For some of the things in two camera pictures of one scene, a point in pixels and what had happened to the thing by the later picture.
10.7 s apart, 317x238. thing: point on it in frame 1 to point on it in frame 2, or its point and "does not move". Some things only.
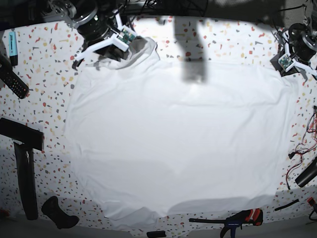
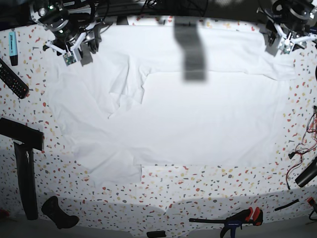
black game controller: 51,209 does not move
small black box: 156,234 does not move
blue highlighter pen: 13,48 does not move
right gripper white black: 284,62 to 276,43
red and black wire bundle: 308,143 does not move
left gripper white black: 125,36 to 71,48
